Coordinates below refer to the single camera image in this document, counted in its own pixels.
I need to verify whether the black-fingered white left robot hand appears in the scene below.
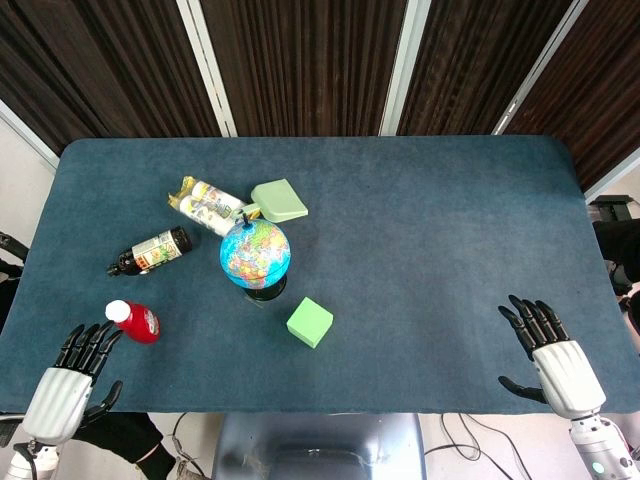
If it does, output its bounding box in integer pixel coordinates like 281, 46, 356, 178
22, 322, 125, 447

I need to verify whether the black-fingered white right robot hand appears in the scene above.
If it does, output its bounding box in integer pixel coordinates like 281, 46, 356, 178
497, 294, 608, 420

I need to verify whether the small blue globe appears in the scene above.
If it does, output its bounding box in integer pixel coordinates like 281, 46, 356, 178
218, 212, 292, 302

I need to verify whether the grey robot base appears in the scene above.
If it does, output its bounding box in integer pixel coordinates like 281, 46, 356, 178
212, 412, 429, 480

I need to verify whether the black fabric object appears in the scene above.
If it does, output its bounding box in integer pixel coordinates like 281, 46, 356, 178
74, 409, 177, 480

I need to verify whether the red ketchup bottle white cap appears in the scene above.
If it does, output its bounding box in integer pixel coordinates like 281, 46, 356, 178
104, 299, 162, 346

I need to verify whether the black equipment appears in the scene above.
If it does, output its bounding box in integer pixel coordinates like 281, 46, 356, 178
0, 231, 31, 332

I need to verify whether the dark drink bottle printed label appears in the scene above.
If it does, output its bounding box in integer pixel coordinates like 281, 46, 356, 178
105, 226, 194, 277

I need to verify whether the black metal stand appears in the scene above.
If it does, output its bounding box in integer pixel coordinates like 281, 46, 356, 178
588, 194, 640, 222

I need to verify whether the blue table cloth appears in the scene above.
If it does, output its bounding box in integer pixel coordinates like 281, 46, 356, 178
0, 134, 640, 417

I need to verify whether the yellow white snack package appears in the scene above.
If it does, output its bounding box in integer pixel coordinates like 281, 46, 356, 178
167, 175, 249, 237

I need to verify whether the light green cube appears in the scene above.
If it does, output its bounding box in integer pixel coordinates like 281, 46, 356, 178
285, 296, 335, 350

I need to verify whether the dark brown partition panel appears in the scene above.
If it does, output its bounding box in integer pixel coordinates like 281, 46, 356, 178
0, 0, 222, 157
397, 0, 576, 136
504, 0, 640, 194
199, 0, 409, 138

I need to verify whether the pale green dustpan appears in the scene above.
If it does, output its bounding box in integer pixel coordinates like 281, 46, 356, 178
234, 179, 310, 224

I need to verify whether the black floor cable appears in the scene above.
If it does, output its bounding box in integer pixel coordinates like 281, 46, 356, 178
438, 413, 574, 480

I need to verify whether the grey floor cable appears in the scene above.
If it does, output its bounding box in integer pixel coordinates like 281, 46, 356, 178
168, 412, 221, 480

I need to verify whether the white partition post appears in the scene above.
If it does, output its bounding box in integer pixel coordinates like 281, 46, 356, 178
0, 98, 61, 174
491, 0, 590, 136
175, 0, 239, 138
378, 0, 434, 137
583, 146, 640, 204

